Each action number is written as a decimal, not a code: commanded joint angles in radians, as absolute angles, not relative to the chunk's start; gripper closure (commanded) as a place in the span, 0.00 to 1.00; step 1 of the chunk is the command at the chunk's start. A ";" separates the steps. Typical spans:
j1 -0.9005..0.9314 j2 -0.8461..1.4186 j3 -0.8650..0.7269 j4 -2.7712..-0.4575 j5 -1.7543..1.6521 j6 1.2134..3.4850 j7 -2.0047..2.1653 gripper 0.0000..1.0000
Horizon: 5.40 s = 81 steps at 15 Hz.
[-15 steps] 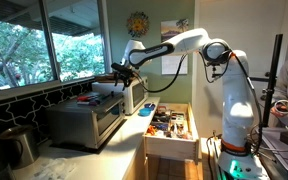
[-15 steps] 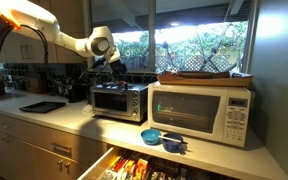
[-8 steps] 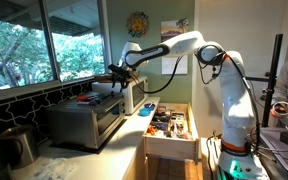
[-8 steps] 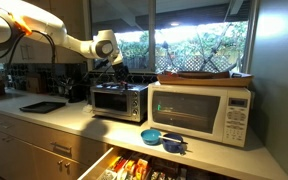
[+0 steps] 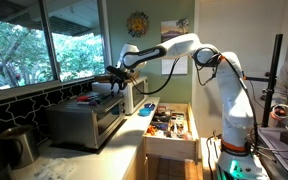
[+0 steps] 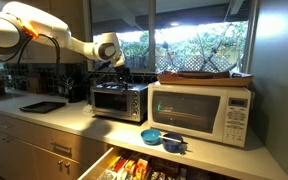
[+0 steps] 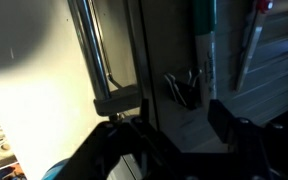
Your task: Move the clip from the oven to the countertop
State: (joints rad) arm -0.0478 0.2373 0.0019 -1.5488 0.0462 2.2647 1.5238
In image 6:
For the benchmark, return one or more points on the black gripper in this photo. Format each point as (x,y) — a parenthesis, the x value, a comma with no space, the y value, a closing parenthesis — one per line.
(123,71)

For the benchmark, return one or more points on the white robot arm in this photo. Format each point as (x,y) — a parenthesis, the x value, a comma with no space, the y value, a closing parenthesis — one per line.
(67,40)

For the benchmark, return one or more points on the silver toaster oven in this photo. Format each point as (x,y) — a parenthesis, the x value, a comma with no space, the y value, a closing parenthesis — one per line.
(117,101)

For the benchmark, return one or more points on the white microwave oven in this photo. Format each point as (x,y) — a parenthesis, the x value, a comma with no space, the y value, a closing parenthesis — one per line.
(190,111)

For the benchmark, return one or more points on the dark small flat item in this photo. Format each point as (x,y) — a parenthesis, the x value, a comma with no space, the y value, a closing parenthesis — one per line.
(108,85)

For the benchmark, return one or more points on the white crumpled paper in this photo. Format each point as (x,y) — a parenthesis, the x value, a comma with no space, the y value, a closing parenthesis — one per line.
(88,109)

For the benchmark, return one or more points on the black coffee maker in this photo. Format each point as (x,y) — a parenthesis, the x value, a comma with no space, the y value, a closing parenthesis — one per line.
(79,83)

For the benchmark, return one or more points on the dark utensil holder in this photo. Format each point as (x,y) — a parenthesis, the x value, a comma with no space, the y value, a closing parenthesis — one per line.
(64,87)

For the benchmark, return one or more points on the teal bowl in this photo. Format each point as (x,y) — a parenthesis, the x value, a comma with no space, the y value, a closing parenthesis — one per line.
(150,136)

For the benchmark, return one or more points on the lattice garden fence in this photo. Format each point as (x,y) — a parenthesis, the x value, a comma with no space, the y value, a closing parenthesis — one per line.
(190,63)

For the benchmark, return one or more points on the dark brown long dish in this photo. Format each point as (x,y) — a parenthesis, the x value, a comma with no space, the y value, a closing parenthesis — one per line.
(197,74)

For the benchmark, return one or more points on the dark blue bowl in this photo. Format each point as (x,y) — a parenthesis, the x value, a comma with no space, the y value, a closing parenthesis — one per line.
(172,145)

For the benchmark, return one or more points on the red and yellow packet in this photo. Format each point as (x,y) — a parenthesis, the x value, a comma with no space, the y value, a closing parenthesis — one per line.
(115,163)

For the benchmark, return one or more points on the wooden serving tray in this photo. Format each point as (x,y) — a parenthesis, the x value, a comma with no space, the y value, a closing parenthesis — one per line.
(204,81)

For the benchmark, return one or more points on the black baking tray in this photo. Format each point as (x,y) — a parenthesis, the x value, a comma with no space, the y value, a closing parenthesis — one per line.
(42,107)

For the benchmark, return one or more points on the orange packet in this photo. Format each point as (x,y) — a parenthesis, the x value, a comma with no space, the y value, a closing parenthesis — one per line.
(141,168)

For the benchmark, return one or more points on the open wooden drawer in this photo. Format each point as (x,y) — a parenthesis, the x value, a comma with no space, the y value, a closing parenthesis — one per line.
(97,166)

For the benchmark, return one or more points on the brown wooden box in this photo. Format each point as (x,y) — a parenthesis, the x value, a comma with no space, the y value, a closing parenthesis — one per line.
(35,83)

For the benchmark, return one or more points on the pair of cabinet knobs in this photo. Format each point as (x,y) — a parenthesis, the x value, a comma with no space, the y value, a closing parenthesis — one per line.
(6,138)
(64,163)

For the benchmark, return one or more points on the grey window frame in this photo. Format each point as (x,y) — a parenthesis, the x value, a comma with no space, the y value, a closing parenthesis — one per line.
(151,36)

